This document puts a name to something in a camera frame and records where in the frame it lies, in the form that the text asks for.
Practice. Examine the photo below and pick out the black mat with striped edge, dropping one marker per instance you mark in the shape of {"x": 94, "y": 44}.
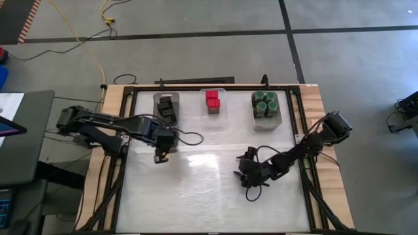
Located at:
{"x": 13, "y": 19}

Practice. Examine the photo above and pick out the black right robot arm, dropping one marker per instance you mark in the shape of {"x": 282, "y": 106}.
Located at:
{"x": 338, "y": 124}

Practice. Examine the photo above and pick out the red object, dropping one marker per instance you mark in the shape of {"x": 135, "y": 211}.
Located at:
{"x": 3, "y": 56}

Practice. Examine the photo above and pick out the white paper sheet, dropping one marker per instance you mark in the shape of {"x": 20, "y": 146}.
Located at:
{"x": 13, "y": 104}

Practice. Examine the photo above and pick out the dark grey plastic bin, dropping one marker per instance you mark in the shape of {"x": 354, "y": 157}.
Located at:
{"x": 156, "y": 120}

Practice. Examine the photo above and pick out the light grey plastic bin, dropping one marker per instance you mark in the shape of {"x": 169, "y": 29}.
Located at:
{"x": 258, "y": 125}

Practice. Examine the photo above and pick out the clear plastic bin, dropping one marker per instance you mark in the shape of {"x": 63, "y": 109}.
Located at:
{"x": 214, "y": 122}

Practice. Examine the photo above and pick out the dark grey desk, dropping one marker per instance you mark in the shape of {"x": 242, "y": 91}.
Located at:
{"x": 32, "y": 156}

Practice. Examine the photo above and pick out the black tablet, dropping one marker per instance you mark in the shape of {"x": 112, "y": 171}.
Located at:
{"x": 9, "y": 129}

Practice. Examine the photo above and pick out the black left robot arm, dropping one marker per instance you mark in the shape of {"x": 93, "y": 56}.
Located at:
{"x": 130, "y": 125}

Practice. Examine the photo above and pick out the dark device with lit keys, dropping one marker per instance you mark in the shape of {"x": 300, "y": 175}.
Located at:
{"x": 5, "y": 209}

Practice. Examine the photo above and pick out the blue object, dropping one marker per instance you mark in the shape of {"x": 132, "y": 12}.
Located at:
{"x": 2, "y": 76}

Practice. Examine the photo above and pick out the black table frame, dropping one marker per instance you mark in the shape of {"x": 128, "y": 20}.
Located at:
{"x": 248, "y": 88}

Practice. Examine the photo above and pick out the black flat bar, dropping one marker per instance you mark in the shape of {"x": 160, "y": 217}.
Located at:
{"x": 196, "y": 80}

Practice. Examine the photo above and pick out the red smoked paprika tin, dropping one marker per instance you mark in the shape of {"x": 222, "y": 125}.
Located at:
{"x": 211, "y": 94}
{"x": 213, "y": 104}

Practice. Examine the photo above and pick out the black clamp mount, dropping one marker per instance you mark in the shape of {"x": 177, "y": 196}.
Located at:
{"x": 264, "y": 80}

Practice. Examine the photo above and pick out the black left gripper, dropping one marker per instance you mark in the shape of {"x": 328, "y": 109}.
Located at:
{"x": 165, "y": 138}

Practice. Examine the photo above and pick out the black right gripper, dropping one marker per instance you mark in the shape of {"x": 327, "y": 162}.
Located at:
{"x": 259, "y": 169}

